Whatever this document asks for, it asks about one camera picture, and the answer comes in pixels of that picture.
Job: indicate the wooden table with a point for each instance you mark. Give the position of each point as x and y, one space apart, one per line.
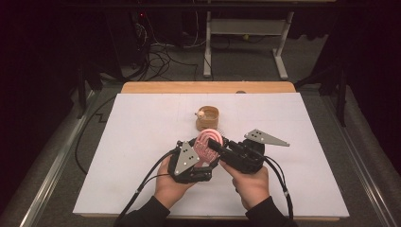
205 87

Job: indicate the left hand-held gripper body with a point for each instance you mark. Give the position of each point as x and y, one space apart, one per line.
186 157

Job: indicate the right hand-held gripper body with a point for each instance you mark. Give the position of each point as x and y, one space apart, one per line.
246 156

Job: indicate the white metal stand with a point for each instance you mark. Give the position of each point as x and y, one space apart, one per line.
246 26

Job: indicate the pink hairbrush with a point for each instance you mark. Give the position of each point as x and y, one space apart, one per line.
205 148

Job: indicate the round wooden cup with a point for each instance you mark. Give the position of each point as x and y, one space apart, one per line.
208 121

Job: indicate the small beige toy figure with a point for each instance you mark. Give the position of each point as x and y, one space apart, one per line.
200 114

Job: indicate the person's right hand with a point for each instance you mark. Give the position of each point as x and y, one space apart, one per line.
250 187

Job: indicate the person's left hand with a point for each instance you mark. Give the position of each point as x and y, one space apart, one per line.
170 190

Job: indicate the white board sheet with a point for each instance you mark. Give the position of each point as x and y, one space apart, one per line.
126 157

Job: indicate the metal floor rail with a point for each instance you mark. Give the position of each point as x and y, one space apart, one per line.
53 170
362 170

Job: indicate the dark stand leg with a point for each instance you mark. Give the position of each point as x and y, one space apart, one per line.
341 94
82 91

